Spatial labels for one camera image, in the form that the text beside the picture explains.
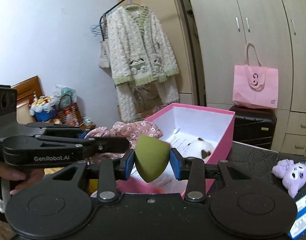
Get black clothes rack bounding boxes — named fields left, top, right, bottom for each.
left=97, top=0, right=126, bottom=42

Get white flower bouquet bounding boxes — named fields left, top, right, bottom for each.
left=29, top=95, right=57, bottom=122

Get brown woven basket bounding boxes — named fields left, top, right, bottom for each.
left=57, top=94, right=81, bottom=126

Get pink floral scrunchie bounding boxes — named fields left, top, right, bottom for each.
left=86, top=121, right=163, bottom=149

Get blue wet wipes pack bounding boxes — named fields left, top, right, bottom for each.
left=288, top=194, right=306, bottom=239

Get blue wire hangers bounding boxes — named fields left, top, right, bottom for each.
left=90, top=17, right=107, bottom=38

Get black suitcase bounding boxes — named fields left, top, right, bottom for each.
left=229, top=105, right=277, bottom=150

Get pink tote bag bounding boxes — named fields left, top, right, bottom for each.
left=233, top=42, right=279, bottom=109

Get purple plush toy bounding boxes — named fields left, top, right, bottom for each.
left=272, top=159, right=306, bottom=198

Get cream knitted cardigan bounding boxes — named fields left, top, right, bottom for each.
left=107, top=4, right=180, bottom=122

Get white plush toy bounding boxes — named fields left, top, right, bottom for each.
left=183, top=138, right=215, bottom=161

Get beige wardrobe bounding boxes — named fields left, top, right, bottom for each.
left=190, top=0, right=306, bottom=156

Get person's left hand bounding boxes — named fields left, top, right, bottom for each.
left=0, top=162, right=45, bottom=196

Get pink cardboard storage box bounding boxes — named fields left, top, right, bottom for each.
left=117, top=103, right=234, bottom=194

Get green makeup sponge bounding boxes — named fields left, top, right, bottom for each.
left=135, top=135, right=170, bottom=183

